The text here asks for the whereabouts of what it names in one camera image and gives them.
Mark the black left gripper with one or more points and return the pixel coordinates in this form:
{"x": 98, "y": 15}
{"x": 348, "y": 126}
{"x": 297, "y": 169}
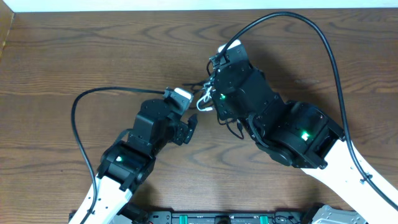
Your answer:
{"x": 183, "y": 129}

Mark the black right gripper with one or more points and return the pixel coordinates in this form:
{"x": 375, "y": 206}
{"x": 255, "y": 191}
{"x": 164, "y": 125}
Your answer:
{"x": 222, "y": 109}

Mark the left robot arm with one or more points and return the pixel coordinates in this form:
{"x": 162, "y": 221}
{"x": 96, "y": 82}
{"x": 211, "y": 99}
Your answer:
{"x": 130, "y": 160}

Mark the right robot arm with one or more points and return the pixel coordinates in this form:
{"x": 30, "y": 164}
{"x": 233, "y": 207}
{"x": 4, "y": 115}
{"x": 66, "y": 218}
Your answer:
{"x": 293, "y": 133}

